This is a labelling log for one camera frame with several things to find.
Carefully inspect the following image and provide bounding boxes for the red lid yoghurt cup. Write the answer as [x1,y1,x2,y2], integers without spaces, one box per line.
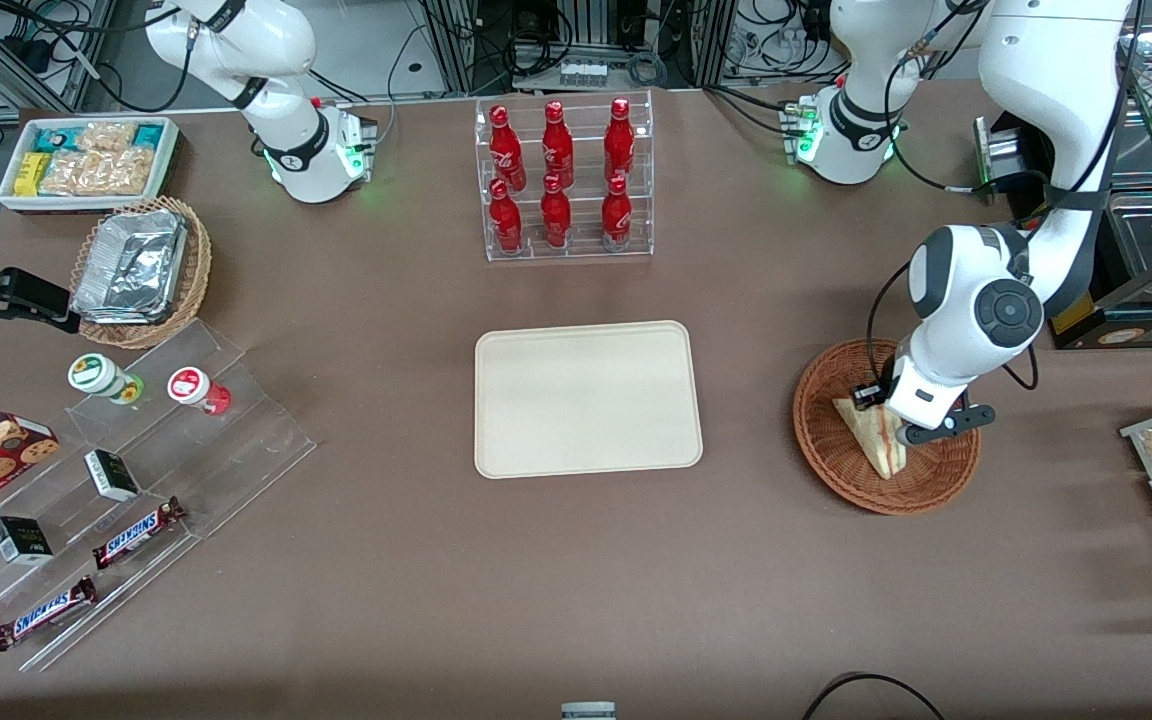
[167,366,232,416]

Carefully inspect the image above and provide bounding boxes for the black table cable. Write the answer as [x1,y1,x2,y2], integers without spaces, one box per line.
[801,672,947,720]

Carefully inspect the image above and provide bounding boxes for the green lid yoghurt cup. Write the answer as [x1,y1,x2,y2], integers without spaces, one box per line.
[67,353,145,405]

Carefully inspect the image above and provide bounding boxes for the triangular sandwich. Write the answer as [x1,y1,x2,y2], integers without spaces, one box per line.
[831,397,909,480]

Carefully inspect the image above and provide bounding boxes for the aluminium frame rail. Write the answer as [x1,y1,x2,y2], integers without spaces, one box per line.
[0,0,117,116]

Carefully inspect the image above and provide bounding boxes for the Snickers chocolate bar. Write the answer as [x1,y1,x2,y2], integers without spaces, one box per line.
[93,497,187,569]
[0,577,97,651]

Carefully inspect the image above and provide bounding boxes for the small clear cracker bag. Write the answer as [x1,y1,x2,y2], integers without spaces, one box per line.
[76,122,137,153]

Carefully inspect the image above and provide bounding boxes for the clear acrylic stepped shelf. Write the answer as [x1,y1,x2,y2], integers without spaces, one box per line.
[0,318,318,673]

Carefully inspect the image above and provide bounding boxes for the large clear cracker bag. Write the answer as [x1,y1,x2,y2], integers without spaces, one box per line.
[39,148,155,196]

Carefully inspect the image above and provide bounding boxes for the red cola bottle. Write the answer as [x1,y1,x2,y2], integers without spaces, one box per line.
[489,178,524,253]
[540,174,572,249]
[604,97,635,186]
[542,100,575,189]
[489,105,527,191]
[601,175,633,251]

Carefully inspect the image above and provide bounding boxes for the white rectangular snack bin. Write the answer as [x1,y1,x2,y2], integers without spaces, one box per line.
[0,117,180,214]

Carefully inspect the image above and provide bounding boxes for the yellow snack packet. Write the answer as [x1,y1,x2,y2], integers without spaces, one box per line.
[14,152,52,197]

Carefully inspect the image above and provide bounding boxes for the beige plastic tray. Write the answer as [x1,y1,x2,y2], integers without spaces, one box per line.
[474,320,704,480]

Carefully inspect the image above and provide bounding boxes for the clear acrylic bottle rack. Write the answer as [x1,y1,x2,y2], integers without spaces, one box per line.
[476,90,655,263]

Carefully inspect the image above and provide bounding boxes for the light wicker basket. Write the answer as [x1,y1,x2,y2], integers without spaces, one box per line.
[69,196,213,350]

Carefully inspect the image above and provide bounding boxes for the silver foil packets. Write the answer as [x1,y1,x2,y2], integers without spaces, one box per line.
[71,208,187,326]

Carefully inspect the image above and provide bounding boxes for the small black box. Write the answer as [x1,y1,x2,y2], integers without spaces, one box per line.
[84,450,140,501]
[0,517,54,566]

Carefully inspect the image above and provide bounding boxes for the brown wicker basket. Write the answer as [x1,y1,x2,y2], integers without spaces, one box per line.
[793,338,983,517]

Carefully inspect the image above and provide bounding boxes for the black food warmer cabinet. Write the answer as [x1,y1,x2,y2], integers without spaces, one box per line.
[974,0,1152,351]

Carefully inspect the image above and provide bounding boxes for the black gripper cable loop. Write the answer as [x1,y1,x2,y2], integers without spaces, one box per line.
[865,262,915,391]

